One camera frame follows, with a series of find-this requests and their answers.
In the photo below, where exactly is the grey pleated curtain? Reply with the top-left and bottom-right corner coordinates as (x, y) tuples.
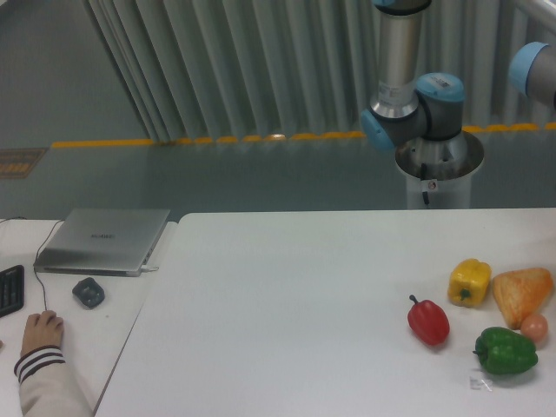
(89, 1), (555, 142)

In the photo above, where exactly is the green bell pepper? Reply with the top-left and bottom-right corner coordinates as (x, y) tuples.
(473, 327), (539, 375)

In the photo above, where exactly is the yellow bell pepper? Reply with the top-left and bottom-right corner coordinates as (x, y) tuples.
(447, 258), (492, 308)

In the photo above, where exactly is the triangular bread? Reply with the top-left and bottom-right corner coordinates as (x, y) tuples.
(492, 268), (554, 330)

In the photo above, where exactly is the black computer mouse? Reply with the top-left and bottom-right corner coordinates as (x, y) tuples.
(72, 277), (105, 309)

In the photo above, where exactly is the person's right hand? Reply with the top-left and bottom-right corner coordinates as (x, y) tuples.
(20, 310), (64, 357)

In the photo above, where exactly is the black keyboard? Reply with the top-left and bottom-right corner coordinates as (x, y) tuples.
(0, 265), (25, 317)

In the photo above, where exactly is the cream striped-cuff sleeve forearm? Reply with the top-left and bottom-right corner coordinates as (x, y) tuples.
(14, 345), (94, 417)

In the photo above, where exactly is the brown egg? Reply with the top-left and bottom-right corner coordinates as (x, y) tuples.
(520, 314), (548, 344)

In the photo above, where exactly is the red bell pepper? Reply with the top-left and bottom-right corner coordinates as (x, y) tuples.
(407, 295), (450, 347)

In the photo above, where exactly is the silver closed laptop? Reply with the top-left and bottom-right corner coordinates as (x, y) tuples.
(34, 208), (170, 276)

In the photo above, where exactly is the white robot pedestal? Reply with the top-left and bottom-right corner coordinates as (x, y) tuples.
(394, 131), (485, 209)

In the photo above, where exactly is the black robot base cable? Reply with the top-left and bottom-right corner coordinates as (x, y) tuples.
(419, 162), (431, 207)

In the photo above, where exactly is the small transparent label sticker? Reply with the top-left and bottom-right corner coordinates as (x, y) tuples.
(469, 375), (493, 392)

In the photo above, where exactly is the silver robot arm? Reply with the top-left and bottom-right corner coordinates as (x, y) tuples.
(361, 1), (555, 149)

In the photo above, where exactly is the black mouse cable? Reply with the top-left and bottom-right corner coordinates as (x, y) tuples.
(0, 216), (66, 313)

